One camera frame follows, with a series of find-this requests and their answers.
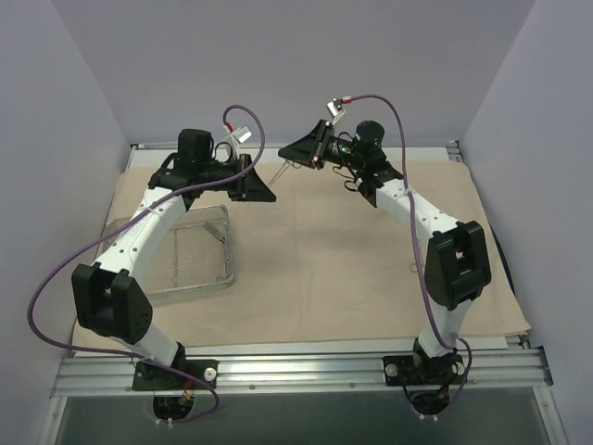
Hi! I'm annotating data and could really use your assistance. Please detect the steel surgical scissors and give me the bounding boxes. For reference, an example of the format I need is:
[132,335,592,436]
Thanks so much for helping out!
[267,160,296,187]

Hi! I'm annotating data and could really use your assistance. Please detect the wire mesh instrument tray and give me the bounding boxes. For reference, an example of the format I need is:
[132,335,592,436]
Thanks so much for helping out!
[97,205,234,307]

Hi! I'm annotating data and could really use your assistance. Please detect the beige cloth wrap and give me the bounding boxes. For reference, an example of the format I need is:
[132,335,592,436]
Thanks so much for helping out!
[153,160,531,347]

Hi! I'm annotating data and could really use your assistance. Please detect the steel forceps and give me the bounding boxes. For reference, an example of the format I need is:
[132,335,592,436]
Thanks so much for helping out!
[204,223,230,244]

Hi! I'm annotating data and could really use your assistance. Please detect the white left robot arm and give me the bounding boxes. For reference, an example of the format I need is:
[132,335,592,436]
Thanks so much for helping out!
[71,126,276,388]

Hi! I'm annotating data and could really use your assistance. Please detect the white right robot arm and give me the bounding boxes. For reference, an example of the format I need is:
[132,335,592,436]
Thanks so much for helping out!
[279,121,491,383]

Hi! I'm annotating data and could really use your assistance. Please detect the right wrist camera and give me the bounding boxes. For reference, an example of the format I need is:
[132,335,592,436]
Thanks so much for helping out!
[352,121,385,157]

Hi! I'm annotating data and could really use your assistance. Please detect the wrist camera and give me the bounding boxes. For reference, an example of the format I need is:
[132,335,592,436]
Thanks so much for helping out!
[230,125,253,145]
[352,121,385,157]

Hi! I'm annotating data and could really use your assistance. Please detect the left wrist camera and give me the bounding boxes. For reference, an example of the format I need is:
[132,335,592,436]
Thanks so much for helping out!
[230,125,253,145]

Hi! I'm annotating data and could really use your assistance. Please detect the aluminium table edge rail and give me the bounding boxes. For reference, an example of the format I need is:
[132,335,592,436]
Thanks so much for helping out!
[446,140,463,163]

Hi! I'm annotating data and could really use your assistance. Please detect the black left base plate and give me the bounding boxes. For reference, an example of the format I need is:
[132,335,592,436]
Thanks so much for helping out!
[132,359,219,391]

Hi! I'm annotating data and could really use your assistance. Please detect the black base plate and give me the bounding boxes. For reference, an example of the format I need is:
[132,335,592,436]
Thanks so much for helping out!
[132,359,219,391]
[382,354,465,387]

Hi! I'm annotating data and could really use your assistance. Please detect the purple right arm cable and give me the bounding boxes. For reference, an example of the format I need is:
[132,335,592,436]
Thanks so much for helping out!
[340,94,473,418]

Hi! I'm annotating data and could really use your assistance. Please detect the aluminium front rail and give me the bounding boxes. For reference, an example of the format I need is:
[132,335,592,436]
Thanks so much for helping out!
[52,348,552,397]

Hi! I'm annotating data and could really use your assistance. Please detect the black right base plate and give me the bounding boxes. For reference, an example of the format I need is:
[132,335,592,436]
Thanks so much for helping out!
[382,354,465,387]

